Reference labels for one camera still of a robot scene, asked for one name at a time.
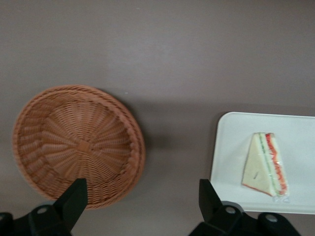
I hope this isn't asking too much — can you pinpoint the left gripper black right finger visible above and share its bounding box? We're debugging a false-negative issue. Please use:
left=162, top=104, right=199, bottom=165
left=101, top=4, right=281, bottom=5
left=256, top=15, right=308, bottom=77
left=190, top=178, right=262, bottom=236

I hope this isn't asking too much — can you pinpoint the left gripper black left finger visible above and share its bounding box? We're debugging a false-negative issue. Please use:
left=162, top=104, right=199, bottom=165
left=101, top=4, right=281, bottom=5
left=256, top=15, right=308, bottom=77
left=14, top=177, right=89, bottom=236

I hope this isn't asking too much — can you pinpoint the triangular sandwich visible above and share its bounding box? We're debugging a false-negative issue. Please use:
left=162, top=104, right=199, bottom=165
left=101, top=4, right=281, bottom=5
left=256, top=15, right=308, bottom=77
left=240, top=132, right=291, bottom=204

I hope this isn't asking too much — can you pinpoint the round brown wicker basket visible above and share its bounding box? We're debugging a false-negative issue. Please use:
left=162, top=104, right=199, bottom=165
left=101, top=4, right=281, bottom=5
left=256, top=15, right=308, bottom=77
left=12, top=84, right=147, bottom=210

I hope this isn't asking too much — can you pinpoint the cream rectangular plastic tray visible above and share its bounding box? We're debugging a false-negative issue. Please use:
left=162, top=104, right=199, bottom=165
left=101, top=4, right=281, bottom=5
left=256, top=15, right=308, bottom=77
left=210, top=111, right=315, bottom=215

